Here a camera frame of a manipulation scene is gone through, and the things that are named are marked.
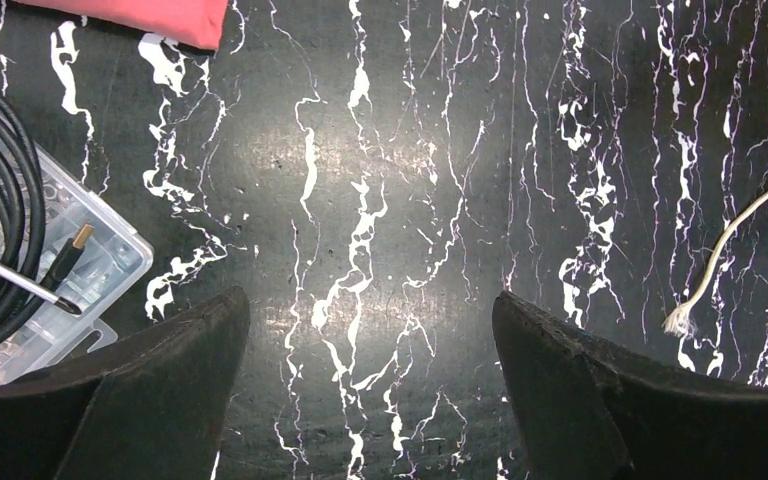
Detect clear plastic case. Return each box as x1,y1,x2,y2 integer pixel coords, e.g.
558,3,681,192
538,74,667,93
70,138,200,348
0,142,155,388

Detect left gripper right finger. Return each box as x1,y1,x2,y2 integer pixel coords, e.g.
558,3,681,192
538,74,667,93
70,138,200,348
492,292,768,479

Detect beige drawstring cord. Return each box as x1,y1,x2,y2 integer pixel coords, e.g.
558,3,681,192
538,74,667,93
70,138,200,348
662,173,768,340

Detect coral pink t-shirt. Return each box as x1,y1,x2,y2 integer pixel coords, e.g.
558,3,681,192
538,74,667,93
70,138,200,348
21,0,228,50

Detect coiled black cable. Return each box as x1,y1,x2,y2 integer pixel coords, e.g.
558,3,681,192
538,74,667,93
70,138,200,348
0,69,96,367

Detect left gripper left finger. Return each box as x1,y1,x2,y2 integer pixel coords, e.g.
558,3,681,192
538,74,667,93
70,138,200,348
0,287,250,479

